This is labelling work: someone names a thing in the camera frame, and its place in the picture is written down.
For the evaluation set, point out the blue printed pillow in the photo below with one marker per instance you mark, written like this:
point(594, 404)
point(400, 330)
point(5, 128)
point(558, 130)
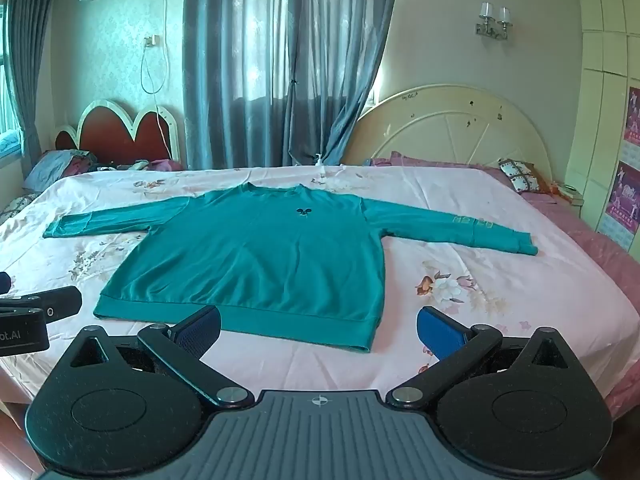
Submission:
point(50, 167)

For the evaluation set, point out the teal long-sleeve sweatshirt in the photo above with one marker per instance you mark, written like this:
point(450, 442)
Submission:
point(260, 260)

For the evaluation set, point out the red scalloped headboard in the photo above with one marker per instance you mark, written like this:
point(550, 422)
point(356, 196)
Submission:
point(115, 140)

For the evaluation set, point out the white wall socket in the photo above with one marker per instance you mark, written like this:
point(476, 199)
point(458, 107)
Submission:
point(151, 40)

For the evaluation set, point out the pink floral bedsheet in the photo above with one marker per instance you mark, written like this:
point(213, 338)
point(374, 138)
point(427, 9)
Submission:
point(425, 255)

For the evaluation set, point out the window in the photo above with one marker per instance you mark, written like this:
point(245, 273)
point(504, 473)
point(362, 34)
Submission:
point(7, 85)

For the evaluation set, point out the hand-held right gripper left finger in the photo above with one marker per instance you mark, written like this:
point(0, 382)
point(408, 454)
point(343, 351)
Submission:
point(200, 332)

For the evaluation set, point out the pile of pink clothes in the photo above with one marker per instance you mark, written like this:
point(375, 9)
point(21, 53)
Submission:
point(155, 164)

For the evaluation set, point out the cream nightstand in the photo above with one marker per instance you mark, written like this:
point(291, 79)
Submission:
point(570, 195)

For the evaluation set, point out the twin glass wall lamp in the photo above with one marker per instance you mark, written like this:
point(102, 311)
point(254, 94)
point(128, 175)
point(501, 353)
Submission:
point(494, 20)

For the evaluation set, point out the cream panelled wardrobe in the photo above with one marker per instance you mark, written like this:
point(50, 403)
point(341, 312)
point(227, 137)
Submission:
point(600, 85)

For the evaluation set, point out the white pump bottle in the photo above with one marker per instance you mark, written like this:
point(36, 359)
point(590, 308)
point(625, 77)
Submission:
point(319, 160)

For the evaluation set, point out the grey-blue side curtain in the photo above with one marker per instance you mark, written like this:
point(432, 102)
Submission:
point(30, 60)

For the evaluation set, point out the purple wall poster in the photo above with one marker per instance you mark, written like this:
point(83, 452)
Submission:
point(632, 120)
point(625, 205)

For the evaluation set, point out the patterned brown pillow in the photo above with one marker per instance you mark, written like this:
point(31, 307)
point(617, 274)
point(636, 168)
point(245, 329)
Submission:
point(520, 175)

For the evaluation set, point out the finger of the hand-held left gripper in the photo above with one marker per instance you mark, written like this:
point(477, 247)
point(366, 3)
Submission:
point(3, 284)
point(60, 302)

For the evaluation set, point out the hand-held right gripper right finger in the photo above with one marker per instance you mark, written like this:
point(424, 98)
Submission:
point(440, 332)

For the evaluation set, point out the cream round headboard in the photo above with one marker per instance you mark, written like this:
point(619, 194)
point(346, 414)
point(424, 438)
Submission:
point(450, 125)

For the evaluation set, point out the grey-blue sheer curtain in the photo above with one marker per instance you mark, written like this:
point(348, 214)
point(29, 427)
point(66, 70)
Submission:
point(260, 60)

